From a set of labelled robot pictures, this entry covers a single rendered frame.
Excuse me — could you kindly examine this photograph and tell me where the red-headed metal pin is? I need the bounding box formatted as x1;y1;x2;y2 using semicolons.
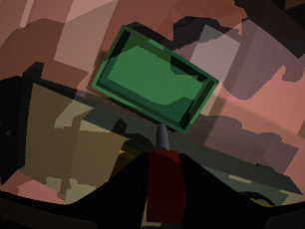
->
146;123;187;223

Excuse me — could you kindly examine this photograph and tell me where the green tray rim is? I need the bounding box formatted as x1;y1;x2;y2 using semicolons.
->
92;26;219;134

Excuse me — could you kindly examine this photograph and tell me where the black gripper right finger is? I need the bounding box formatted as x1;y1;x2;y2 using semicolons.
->
179;154;305;229

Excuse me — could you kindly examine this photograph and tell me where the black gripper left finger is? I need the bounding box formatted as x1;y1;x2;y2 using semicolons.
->
0;151;150;229

